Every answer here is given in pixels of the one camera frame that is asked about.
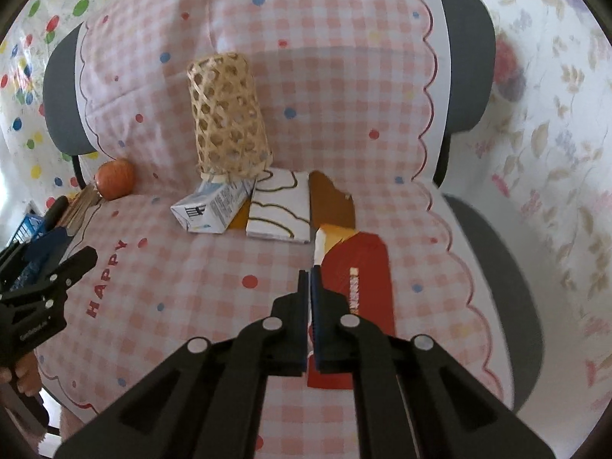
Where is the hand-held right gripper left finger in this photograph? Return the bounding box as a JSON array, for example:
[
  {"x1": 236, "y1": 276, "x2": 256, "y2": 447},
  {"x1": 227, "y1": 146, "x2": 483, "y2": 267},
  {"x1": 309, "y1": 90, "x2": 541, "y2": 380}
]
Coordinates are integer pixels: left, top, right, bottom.
[{"x1": 54, "y1": 270, "x2": 309, "y2": 459}]

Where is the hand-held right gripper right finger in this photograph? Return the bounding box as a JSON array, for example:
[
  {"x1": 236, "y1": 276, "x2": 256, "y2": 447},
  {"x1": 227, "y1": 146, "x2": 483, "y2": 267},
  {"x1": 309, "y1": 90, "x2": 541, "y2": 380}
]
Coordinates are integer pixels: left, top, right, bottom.
[{"x1": 311, "y1": 268, "x2": 556, "y2": 459}]

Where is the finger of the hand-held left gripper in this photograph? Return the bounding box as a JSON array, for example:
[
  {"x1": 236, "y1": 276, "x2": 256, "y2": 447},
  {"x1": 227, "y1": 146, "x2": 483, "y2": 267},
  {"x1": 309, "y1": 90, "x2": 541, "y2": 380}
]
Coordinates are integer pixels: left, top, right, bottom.
[
  {"x1": 10, "y1": 246, "x2": 99, "y2": 303},
  {"x1": 0, "y1": 227, "x2": 72, "y2": 292}
]

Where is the blue plastic basket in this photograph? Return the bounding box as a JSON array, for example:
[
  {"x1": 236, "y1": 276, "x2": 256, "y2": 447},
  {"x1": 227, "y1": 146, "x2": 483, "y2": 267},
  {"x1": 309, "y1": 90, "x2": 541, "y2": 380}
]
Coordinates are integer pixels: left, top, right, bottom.
[{"x1": 10, "y1": 213, "x2": 46, "y2": 246}]

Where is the red paper packet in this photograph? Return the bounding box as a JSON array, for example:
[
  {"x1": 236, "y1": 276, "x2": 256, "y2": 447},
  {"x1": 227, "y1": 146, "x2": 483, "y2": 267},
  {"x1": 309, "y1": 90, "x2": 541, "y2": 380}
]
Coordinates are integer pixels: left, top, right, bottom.
[{"x1": 306, "y1": 224, "x2": 397, "y2": 389}]

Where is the person's left hand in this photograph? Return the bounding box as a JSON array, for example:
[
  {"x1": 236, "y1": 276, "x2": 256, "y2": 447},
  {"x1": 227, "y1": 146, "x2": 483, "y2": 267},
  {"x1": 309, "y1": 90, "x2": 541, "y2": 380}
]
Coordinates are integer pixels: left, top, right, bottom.
[{"x1": 0, "y1": 354, "x2": 43, "y2": 397}]

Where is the red apple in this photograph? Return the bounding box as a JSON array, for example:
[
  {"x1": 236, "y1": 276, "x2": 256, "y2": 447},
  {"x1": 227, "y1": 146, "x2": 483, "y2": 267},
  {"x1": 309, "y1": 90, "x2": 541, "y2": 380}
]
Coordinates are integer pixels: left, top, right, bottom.
[{"x1": 94, "y1": 159, "x2": 136, "y2": 200}]

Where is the white gold-lined packet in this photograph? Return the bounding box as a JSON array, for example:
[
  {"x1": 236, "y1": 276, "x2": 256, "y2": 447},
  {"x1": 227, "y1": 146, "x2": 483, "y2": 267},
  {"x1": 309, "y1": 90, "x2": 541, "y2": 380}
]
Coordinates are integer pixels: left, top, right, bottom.
[{"x1": 246, "y1": 169, "x2": 311, "y2": 244}]

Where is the brown paper packet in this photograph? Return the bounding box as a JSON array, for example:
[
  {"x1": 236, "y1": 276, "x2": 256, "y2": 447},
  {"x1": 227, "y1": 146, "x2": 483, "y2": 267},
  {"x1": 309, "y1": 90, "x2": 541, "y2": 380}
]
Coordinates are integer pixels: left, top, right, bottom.
[{"x1": 308, "y1": 171, "x2": 358, "y2": 230}]

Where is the white milk carton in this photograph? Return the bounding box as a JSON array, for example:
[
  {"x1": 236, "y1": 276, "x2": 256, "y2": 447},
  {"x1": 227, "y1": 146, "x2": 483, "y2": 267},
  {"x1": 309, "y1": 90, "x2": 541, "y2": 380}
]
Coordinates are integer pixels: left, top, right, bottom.
[{"x1": 171, "y1": 179, "x2": 254, "y2": 234}]

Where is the balloon print sheet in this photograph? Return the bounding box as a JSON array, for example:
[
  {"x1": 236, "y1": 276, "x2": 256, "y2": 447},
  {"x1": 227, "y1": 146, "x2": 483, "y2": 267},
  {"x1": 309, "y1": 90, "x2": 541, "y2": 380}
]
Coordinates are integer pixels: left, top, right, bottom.
[{"x1": 0, "y1": 0, "x2": 130, "y2": 211}]

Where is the woven bamboo basket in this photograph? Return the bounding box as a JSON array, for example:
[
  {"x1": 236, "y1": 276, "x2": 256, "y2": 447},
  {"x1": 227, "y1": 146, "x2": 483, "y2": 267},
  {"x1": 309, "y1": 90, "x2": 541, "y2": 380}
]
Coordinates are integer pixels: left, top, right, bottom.
[{"x1": 187, "y1": 52, "x2": 273, "y2": 181}]

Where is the pink checked cloth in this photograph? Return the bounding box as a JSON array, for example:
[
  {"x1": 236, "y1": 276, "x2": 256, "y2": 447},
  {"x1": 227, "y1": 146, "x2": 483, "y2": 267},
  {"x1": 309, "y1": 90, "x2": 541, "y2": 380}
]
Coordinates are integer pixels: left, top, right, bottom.
[{"x1": 36, "y1": 0, "x2": 508, "y2": 459}]

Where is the floral print sheet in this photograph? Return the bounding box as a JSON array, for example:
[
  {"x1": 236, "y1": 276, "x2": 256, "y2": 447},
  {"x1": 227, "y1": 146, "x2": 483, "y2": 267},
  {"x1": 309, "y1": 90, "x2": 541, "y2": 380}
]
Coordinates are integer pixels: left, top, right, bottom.
[{"x1": 471, "y1": 0, "x2": 612, "y2": 422}]

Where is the grey office chair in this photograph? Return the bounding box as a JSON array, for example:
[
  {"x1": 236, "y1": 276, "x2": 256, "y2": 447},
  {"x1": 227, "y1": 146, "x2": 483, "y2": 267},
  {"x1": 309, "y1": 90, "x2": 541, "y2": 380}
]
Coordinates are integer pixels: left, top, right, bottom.
[{"x1": 42, "y1": 0, "x2": 546, "y2": 414}]

